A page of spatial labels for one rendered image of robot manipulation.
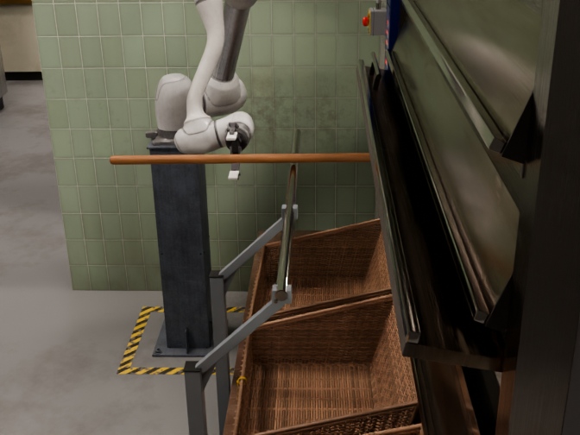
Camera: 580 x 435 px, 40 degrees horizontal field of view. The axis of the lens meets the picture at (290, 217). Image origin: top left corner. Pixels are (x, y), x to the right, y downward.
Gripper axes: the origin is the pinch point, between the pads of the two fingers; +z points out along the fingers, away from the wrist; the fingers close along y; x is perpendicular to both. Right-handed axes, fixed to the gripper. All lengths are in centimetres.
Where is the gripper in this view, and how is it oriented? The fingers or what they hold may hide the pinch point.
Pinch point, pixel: (231, 158)
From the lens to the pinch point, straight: 261.1
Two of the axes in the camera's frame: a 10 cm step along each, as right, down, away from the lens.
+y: 0.1, 9.1, 4.0
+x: -10.0, 0.1, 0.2
